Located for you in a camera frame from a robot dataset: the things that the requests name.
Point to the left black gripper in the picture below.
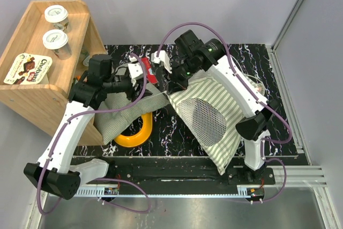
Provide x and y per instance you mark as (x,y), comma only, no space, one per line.
(133,94)

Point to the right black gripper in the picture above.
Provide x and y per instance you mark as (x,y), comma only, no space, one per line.
(174,84)

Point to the green checked cushion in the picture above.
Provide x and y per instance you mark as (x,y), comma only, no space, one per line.
(110,125)

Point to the striped green pet tent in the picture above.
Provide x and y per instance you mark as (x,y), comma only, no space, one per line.
(211,114)

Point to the yellow pet bowl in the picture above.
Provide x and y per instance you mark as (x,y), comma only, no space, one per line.
(141,136)

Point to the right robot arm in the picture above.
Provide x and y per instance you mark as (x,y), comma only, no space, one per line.
(257,110)

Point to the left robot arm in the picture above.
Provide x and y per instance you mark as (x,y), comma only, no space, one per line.
(53,172)

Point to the red toothpaste box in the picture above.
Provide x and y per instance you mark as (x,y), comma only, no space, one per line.
(150,74)

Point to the glass jar on shelf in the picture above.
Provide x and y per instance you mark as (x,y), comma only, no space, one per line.
(84,57)

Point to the wooden shelf unit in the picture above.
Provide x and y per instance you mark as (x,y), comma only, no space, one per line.
(44,104)

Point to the white lidded cup front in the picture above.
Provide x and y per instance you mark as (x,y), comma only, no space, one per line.
(58,42)

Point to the white lidded cup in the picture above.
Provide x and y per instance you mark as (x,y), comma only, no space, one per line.
(58,42)
(58,16)

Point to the white lidded cup rear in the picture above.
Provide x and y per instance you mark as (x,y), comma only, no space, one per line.
(58,16)

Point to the Chobani yogurt flip pack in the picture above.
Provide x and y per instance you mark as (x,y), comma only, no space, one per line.
(29,69)

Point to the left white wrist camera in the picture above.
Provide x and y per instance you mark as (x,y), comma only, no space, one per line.
(135,67)

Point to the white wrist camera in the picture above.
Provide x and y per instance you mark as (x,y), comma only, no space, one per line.
(162,59)
(135,67)

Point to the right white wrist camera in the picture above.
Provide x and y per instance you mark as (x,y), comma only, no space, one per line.
(162,59)

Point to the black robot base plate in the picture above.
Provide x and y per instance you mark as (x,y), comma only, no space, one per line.
(181,176)

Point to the aluminium rail frame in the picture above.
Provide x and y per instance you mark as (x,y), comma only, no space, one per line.
(170,137)

